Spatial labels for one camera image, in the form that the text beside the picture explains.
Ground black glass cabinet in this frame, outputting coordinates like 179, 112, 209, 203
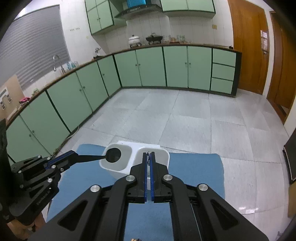
283, 130, 296, 184

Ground left hand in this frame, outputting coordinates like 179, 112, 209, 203
7, 213, 46, 240

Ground green upper cabinets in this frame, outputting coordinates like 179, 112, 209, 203
84, 0, 216, 35

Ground green lower kitchen cabinets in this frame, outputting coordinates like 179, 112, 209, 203
6, 44, 242, 162

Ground blue table cloth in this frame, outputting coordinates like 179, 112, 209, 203
46, 153, 225, 240

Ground white utensil holder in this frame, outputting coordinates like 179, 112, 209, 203
99, 141, 170, 179

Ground range hood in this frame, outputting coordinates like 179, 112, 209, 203
112, 1, 163, 20

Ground white cooking pot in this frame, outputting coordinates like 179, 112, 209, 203
128, 35, 142, 48

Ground black wok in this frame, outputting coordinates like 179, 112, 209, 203
145, 33, 163, 45

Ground brown wooden door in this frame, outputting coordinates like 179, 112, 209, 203
228, 1, 269, 94
267, 11, 295, 123

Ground window blind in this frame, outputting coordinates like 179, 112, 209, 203
1, 5, 70, 89

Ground metal spoon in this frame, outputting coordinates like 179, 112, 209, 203
76, 148, 121, 163

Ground kitchen faucet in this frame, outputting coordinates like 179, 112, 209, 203
52, 55, 65, 74

